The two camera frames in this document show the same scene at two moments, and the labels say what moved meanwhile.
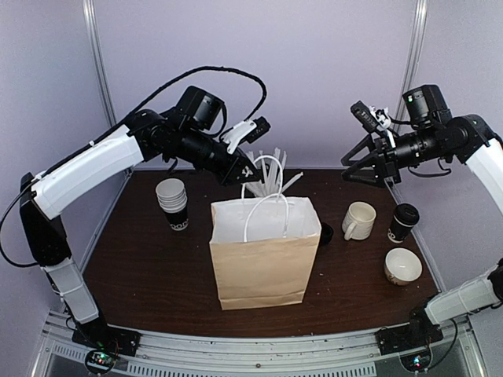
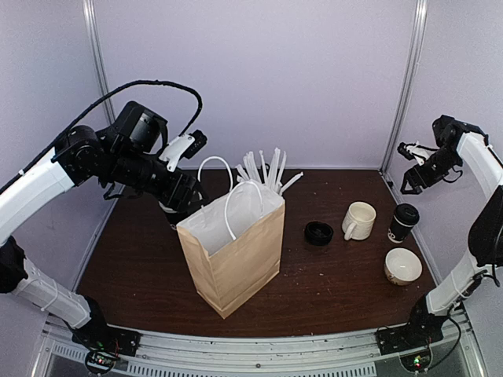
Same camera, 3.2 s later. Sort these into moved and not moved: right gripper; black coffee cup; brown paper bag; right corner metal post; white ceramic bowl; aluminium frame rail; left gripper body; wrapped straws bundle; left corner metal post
Moved: brown paper bag; left gripper body; right gripper
Not moved: black coffee cup; right corner metal post; white ceramic bowl; aluminium frame rail; wrapped straws bundle; left corner metal post
